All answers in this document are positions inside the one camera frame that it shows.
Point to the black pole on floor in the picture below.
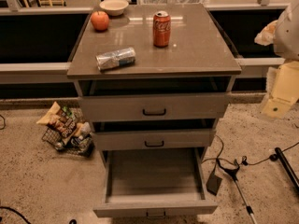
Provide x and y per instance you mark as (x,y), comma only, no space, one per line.
(287,167)

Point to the grey drawer cabinet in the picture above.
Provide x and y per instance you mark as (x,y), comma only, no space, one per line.
(196,48)

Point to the grey top drawer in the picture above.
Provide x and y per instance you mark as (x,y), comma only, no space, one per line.
(155,98)

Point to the white bowl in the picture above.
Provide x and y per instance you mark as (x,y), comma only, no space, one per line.
(114,7)

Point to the red apple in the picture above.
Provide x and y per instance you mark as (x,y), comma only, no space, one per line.
(100,20)

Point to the black silver tripod leg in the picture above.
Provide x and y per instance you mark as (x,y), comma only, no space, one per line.
(232,172)

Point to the black power adapter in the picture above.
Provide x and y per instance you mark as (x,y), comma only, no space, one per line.
(213,184)

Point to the grey middle drawer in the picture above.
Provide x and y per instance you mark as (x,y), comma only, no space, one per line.
(173,133)

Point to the red coca-cola can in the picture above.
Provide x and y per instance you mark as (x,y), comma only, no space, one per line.
(161,29)

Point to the grey bottom drawer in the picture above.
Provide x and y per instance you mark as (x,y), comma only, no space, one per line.
(154,183)

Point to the yellow snack bag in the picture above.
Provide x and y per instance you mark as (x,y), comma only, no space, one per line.
(57,120)

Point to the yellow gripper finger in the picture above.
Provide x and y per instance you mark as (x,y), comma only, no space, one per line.
(266,36)
(282,90)

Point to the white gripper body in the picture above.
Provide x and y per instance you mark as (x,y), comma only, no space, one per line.
(288,36)

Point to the wire basket on floor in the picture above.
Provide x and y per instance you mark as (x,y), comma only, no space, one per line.
(81,145)

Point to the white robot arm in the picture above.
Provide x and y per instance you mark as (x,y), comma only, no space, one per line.
(282,83)

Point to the grey drawer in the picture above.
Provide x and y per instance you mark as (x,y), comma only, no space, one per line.
(154,183)
(155,98)
(173,133)

